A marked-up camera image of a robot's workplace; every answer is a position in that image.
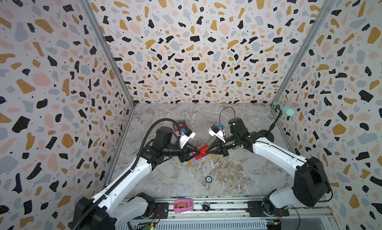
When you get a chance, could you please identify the yellow leather card holder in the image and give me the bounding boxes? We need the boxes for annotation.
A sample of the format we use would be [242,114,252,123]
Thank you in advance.
[188,154,214,166]

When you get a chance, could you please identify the red credit card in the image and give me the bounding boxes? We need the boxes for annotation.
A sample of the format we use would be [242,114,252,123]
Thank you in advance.
[192,144,209,157]

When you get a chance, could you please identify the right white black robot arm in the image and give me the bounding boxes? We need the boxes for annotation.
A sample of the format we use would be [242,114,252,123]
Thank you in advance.
[207,117,332,216]

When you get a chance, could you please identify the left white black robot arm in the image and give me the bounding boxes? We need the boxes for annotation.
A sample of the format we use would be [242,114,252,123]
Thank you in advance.
[69,126,197,230]

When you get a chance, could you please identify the clear acrylic card box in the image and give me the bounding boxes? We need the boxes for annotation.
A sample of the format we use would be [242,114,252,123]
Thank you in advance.
[173,119,189,134]

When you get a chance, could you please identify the black microphone stand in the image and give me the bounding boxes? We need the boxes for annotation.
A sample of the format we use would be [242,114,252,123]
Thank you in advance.
[258,111,283,142]

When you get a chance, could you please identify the pink tape dispenser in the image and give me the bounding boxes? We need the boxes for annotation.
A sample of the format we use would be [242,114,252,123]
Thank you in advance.
[173,199,194,214]

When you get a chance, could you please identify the small black knob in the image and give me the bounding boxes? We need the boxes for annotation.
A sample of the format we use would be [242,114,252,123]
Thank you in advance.
[202,202,210,212]

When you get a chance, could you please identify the green circuit board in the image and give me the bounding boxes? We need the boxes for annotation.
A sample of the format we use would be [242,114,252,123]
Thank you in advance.
[143,223,156,230]

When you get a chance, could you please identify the right circuit board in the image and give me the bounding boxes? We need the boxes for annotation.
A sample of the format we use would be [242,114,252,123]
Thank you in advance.
[266,218,282,230]

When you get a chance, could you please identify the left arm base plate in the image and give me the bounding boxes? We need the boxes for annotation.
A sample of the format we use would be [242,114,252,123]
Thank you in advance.
[126,200,169,220]

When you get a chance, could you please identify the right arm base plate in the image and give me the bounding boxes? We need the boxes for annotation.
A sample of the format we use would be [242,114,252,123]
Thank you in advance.
[246,201,289,217]

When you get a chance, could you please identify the left black corrugated cable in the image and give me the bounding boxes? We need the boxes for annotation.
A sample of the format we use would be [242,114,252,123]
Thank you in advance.
[70,117,181,230]

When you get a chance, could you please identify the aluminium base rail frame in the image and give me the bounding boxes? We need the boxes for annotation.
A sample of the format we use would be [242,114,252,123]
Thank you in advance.
[117,195,338,230]

